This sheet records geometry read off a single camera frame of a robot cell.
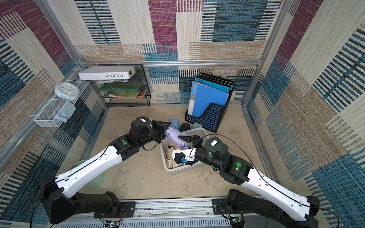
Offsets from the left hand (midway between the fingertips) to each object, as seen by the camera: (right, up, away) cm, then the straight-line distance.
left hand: (172, 122), depth 71 cm
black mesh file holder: (+24, +2, +23) cm, 33 cm away
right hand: (+4, -7, -9) cm, 12 cm away
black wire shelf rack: (-29, +20, +31) cm, 47 cm away
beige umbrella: (-4, -18, +14) cm, 23 cm away
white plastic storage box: (+16, -7, +17) cm, 24 cm away
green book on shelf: (-38, +23, +28) cm, 53 cm away
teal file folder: (+25, +23, +19) cm, 38 cm away
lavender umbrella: (+1, -5, -7) cm, 9 cm away
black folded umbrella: (+6, -5, +36) cm, 36 cm away
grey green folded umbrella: (+14, -3, +32) cm, 35 cm away
